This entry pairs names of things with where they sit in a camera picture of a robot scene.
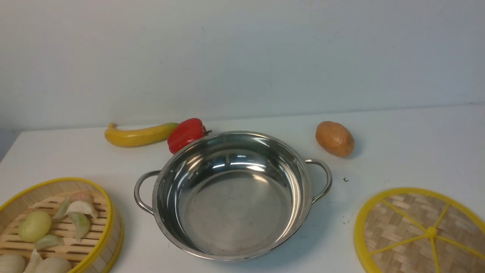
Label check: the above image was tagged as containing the yellow-rimmed bamboo steamer basket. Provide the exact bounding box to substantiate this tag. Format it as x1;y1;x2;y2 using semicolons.
0;177;124;273

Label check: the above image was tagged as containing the yellow woven bamboo steamer lid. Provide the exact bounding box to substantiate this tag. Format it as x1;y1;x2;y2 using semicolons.
354;188;485;273

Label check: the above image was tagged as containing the stainless steel pot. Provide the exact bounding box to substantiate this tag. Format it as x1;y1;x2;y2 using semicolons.
133;131;333;261

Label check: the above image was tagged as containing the red bell pepper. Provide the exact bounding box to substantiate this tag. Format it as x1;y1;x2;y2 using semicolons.
167;118;212;154

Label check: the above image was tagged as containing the brown potato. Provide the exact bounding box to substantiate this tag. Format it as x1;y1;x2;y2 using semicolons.
315;121;355;157

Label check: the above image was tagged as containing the yellow banana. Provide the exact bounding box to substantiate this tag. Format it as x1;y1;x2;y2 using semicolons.
104;122;179;147

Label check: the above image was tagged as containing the pink dumpling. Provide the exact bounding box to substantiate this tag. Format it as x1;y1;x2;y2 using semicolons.
70;191;92;205

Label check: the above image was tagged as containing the green dumpling at top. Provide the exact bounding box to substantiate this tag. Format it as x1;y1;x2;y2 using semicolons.
52;196;71;223

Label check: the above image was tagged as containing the small green dumpling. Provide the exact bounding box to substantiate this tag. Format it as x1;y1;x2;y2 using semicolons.
35;234;64;251

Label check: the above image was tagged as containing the green round bun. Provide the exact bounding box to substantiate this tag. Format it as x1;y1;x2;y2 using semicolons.
18;211;52;243

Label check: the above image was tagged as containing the white round bun front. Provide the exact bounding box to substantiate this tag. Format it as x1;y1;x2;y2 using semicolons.
34;256;72;273

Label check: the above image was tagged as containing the white round bun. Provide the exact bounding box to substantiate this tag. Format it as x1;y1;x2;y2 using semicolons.
0;254;26;273
34;256;72;273

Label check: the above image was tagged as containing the white dumpling near buns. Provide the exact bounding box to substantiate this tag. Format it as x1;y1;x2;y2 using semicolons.
23;249;44;273

